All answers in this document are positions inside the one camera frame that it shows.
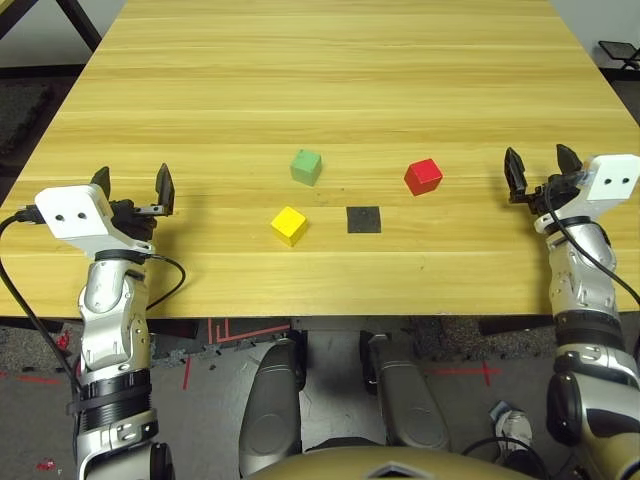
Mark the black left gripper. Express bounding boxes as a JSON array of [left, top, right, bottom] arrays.
[[90, 162, 177, 247]]

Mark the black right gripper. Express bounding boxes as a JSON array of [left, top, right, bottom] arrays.
[[503, 143, 585, 217]]

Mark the red wooden block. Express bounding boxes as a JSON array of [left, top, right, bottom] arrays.
[[403, 158, 445, 197]]

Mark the yellow wooden block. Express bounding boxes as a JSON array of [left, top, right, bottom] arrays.
[[270, 205, 309, 247]]

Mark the green wooden block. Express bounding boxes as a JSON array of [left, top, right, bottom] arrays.
[[290, 148, 323, 188]]

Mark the black mesh stool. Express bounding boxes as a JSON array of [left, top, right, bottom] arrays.
[[598, 40, 640, 71]]

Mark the black mat with red lines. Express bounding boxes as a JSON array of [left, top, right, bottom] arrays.
[[207, 317, 292, 346]]

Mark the grey speckled carpet piece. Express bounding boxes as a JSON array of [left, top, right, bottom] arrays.
[[409, 315, 556, 361]]

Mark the black square marker pad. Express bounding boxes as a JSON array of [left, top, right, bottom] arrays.
[[346, 205, 382, 235]]

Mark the grey left robot leg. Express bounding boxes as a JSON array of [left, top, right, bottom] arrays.
[[238, 337, 306, 476]]

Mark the grey robot leg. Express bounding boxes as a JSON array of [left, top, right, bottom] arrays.
[[359, 332, 451, 454], [238, 337, 306, 476]]

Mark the white sneaker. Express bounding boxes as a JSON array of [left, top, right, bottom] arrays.
[[494, 409, 534, 459]]

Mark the grey right robot leg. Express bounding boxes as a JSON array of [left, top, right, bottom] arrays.
[[359, 332, 451, 454]]

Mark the gold robot torso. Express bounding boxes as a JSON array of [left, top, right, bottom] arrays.
[[247, 446, 526, 480]]

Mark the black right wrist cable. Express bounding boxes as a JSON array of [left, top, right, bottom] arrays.
[[544, 182, 640, 306]]

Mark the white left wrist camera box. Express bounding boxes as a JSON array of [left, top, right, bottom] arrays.
[[33, 183, 155, 259]]

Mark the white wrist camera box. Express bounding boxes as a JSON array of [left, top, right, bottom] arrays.
[[532, 153, 640, 235], [33, 183, 155, 259]]

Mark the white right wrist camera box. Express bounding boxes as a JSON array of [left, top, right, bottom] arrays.
[[532, 153, 640, 235]]

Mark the black metal frame bar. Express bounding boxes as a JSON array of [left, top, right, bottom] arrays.
[[63, 0, 104, 54]]

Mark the black looped cable with connector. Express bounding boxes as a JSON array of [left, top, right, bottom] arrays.
[[462, 437, 551, 480]]

